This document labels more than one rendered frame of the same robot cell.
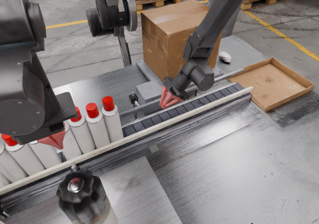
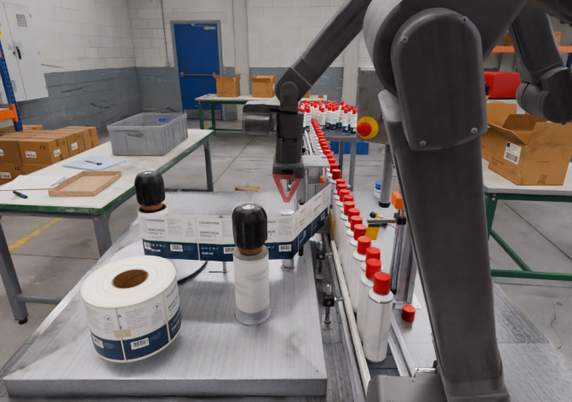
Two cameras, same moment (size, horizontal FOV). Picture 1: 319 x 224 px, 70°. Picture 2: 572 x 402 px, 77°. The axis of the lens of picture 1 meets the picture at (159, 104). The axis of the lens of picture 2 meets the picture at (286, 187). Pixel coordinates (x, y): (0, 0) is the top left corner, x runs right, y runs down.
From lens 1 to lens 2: 0.78 m
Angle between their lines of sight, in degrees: 93
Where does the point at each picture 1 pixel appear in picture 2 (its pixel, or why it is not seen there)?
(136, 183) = (288, 353)
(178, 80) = not seen: hidden behind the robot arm
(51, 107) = (278, 153)
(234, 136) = not seen: outside the picture
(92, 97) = (509, 367)
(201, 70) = (391, 378)
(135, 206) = (260, 342)
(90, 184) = (243, 211)
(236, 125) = not seen: outside the picture
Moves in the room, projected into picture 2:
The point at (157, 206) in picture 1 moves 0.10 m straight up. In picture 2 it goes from (245, 362) to (243, 325)
